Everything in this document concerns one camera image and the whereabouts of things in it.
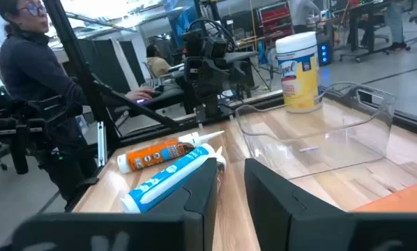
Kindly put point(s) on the red bin shelving rack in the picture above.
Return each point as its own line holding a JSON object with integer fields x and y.
{"x": 274, "y": 15}

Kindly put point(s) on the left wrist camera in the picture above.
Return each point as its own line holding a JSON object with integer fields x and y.
{"x": 217, "y": 47}

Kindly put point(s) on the Lysol wipes canister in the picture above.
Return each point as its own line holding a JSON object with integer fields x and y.
{"x": 297, "y": 76}

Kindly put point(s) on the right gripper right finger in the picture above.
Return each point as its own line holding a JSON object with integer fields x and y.
{"x": 281, "y": 216}

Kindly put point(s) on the grey desk top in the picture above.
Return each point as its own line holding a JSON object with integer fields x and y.
{"x": 170, "y": 96}
{"x": 241, "y": 56}

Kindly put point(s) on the black and white partition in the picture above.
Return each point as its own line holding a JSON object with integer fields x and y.
{"x": 104, "y": 62}

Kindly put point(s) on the yellow pole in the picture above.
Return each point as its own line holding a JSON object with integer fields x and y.
{"x": 253, "y": 24}

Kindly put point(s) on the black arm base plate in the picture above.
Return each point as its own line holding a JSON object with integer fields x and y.
{"x": 222, "y": 112}

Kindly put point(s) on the eyeglasses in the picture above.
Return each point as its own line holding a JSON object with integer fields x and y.
{"x": 32, "y": 9}

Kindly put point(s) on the computer tower blue lights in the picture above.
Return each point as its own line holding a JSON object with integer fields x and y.
{"x": 324, "y": 52}

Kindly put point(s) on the black computer mouse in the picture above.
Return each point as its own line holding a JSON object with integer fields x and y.
{"x": 141, "y": 101}

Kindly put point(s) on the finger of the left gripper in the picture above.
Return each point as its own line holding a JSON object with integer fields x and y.
{"x": 238, "y": 73}
{"x": 194, "y": 69}

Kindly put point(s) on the silver aluminium bracket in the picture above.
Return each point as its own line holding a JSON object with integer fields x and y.
{"x": 102, "y": 143}

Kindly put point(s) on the clear plastic bin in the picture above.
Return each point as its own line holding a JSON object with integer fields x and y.
{"x": 376, "y": 115}

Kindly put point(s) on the blue silicone tube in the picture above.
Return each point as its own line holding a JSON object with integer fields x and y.
{"x": 166, "y": 179}

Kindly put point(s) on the black office desk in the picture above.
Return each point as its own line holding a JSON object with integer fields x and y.
{"x": 353, "y": 31}

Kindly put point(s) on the person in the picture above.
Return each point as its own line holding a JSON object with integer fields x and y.
{"x": 30, "y": 69}
{"x": 158, "y": 66}
{"x": 301, "y": 14}
{"x": 395, "y": 21}

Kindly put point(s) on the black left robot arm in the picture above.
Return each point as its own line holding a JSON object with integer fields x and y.
{"x": 212, "y": 102}

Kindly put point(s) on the black aluminium table frame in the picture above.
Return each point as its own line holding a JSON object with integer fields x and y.
{"x": 79, "y": 66}

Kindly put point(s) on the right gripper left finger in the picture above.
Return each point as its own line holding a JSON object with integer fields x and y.
{"x": 194, "y": 209}

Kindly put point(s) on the monitor with blue screen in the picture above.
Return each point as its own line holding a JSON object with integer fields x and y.
{"x": 179, "y": 21}

